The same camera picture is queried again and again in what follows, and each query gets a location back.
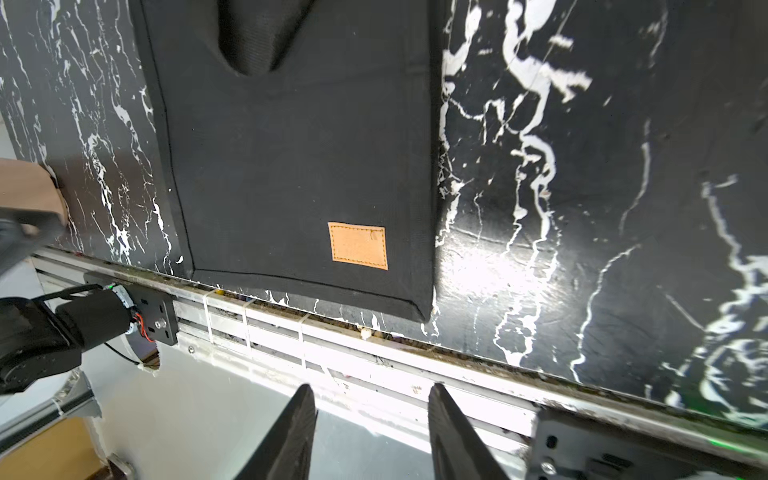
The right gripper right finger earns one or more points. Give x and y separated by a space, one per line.
457 450

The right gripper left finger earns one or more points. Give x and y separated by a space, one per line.
285 452

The black canvas bag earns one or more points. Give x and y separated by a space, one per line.
299 140

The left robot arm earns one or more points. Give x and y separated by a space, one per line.
47 335

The tan round object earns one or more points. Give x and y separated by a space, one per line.
28 186

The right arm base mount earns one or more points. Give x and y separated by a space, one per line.
565 446

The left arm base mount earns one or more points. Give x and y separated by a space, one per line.
153 310

